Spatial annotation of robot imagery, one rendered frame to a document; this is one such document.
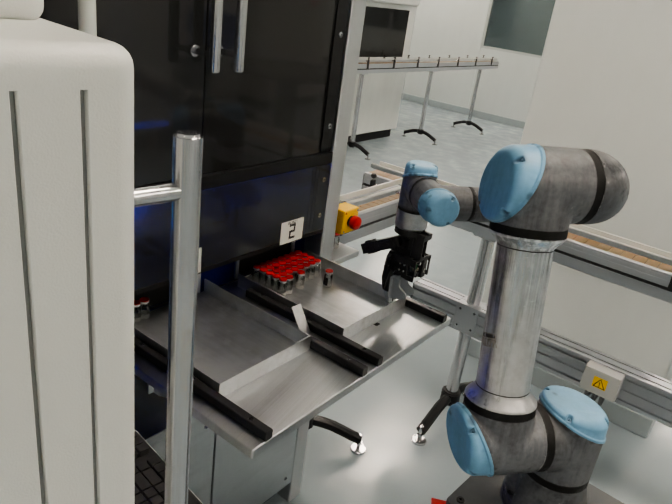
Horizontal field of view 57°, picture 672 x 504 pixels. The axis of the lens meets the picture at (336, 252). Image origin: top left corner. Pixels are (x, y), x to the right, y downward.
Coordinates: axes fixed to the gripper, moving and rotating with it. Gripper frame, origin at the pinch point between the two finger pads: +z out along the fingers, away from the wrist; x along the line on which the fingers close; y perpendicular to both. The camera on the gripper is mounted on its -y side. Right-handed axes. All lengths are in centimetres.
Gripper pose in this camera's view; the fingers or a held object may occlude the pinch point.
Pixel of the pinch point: (388, 299)
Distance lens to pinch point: 154.0
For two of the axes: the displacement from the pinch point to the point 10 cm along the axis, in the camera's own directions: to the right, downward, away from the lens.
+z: -1.3, 9.1, 3.9
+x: 6.1, -2.4, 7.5
